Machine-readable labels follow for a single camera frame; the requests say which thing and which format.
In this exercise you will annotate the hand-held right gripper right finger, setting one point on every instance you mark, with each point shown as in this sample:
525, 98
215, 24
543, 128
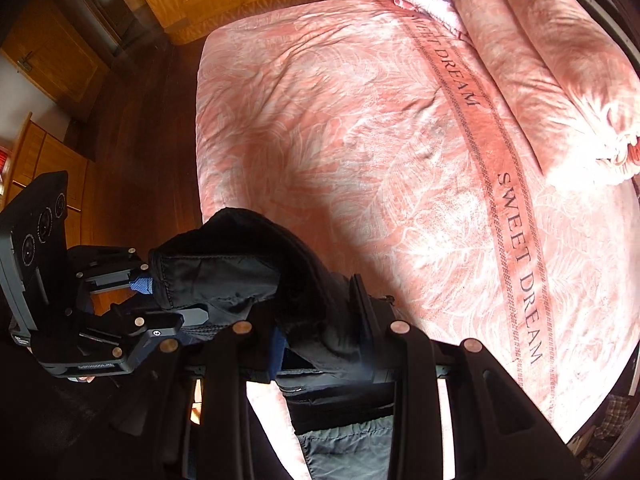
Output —
361, 310

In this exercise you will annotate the folded pink duvet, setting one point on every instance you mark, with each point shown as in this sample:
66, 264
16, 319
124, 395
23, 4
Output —
550, 70

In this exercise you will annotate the bed with pink sheet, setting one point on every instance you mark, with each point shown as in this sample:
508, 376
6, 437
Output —
375, 160

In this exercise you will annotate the wooden door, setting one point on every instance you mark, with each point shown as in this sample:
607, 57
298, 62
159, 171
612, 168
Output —
55, 55

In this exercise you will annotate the low wooden cabinet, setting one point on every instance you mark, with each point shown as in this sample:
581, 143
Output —
50, 160

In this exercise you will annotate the small folded pink-white cloth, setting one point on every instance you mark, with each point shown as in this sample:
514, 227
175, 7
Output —
430, 2

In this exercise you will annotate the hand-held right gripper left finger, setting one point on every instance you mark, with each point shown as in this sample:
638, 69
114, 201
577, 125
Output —
276, 357

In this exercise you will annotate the black quilted pants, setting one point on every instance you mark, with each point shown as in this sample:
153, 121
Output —
240, 245

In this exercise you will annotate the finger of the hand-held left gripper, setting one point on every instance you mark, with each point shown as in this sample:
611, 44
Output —
192, 316
142, 284

